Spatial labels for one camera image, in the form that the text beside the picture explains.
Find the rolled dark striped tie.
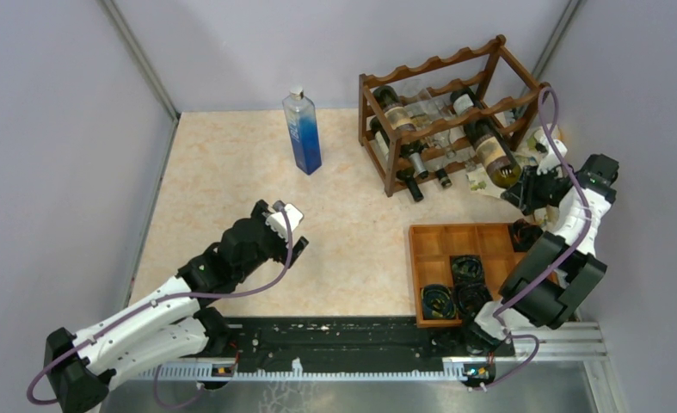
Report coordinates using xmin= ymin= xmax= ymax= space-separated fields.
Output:
xmin=454 ymin=283 xmax=492 ymax=319

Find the green wine bottle dark label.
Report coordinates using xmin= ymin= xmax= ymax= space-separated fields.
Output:
xmin=372 ymin=85 xmax=429 ymax=179

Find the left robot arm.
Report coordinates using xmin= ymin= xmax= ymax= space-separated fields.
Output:
xmin=27 ymin=200 xmax=309 ymax=412

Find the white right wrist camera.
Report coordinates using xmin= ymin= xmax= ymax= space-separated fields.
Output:
xmin=532 ymin=127 xmax=568 ymax=176

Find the rolled dark patterned tie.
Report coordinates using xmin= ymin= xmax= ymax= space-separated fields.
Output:
xmin=420 ymin=284 xmax=457 ymax=320

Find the wooden compartment tray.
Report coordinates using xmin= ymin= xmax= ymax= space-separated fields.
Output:
xmin=409 ymin=223 xmax=526 ymax=328

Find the black rolled belt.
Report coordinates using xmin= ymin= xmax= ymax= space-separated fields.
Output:
xmin=508 ymin=219 xmax=544 ymax=252

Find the rolled green patterned tie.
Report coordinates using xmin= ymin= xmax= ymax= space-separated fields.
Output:
xmin=450 ymin=255 xmax=484 ymax=285

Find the square clear glass bottle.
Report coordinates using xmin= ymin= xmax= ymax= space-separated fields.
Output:
xmin=445 ymin=127 xmax=479 ymax=172

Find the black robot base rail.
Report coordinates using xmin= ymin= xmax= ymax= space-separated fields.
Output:
xmin=175 ymin=315 xmax=516 ymax=376

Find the wooden wine rack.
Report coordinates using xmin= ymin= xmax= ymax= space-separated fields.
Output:
xmin=359 ymin=34 xmax=545 ymax=200

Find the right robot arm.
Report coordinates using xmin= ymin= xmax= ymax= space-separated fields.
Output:
xmin=458 ymin=154 xmax=619 ymax=354

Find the dinosaur print cloth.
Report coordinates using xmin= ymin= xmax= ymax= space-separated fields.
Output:
xmin=466 ymin=126 xmax=568 ymax=229

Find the clear blue vodka bottle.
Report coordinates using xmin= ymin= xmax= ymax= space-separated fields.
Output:
xmin=282 ymin=86 xmax=322 ymax=176

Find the green wine bottle grey capsule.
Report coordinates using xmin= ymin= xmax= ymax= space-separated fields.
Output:
xmin=450 ymin=87 xmax=486 ymax=118

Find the clear whisky bottle black label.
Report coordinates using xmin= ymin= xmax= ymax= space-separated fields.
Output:
xmin=412 ymin=114 xmax=452 ymax=189

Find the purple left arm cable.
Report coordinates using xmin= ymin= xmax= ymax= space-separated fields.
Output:
xmin=26 ymin=206 xmax=295 ymax=410

